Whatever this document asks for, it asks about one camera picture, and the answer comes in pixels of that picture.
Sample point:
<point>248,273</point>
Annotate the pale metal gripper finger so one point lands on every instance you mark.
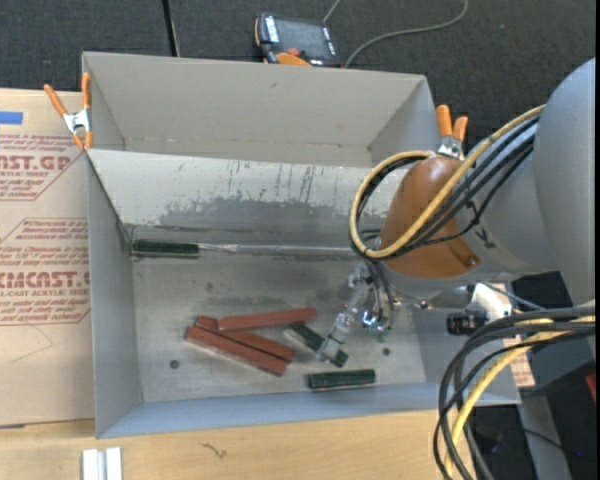
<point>336,335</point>
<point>356,280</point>

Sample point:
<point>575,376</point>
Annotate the dark green flat block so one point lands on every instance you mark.
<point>306,336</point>
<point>165,248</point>
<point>341,379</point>

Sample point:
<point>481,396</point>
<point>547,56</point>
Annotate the red-brown flat block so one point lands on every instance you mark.
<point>265,344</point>
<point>267,319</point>
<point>230,349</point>

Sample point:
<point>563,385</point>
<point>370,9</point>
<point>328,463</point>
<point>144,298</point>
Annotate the grey metal bin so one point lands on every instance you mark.
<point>260,278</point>

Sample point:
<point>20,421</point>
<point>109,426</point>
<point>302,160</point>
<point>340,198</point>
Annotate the brown cardboard board, red print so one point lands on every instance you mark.
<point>40,318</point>

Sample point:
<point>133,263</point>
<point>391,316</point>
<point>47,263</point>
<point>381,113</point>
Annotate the black cylinder on white bracket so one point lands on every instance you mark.
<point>487,300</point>

